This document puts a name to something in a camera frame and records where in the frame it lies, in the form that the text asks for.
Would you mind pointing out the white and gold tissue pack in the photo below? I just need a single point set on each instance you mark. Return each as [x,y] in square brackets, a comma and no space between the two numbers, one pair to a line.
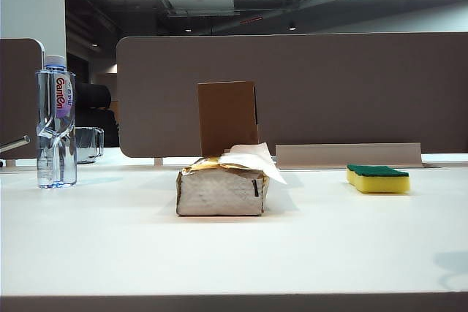
[219,195]

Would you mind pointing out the clear glass cup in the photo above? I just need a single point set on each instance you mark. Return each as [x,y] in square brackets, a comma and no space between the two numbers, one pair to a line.
[87,144]

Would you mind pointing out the black office chair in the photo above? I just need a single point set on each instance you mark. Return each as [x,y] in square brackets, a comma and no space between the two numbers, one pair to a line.
[95,107]

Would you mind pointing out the red ceiling sign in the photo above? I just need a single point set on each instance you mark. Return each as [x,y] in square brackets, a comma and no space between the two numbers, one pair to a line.
[252,19]

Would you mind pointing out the brown cardboard box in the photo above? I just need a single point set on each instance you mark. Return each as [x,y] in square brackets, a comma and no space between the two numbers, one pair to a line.
[226,114]

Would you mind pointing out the clear Ganten water bottle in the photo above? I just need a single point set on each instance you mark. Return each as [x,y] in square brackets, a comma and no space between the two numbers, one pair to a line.
[55,144]

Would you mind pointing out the yellow sponge with green scourer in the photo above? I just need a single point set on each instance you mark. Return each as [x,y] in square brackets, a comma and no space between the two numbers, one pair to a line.
[380,185]

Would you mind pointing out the small brown desk divider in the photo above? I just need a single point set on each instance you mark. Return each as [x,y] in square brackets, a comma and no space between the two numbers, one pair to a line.
[18,89]

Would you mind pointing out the large brown desk divider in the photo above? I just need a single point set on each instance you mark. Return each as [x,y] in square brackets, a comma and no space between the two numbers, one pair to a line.
[329,89]

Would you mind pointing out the white tissue sheet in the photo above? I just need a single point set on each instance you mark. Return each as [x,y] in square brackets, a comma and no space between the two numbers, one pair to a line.
[256,155]

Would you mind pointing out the grey metal rod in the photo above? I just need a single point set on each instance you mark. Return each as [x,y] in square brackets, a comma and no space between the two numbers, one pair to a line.
[16,142]

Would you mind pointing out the beige divider foot bracket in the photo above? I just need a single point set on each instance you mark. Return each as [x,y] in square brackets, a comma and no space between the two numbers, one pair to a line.
[158,161]

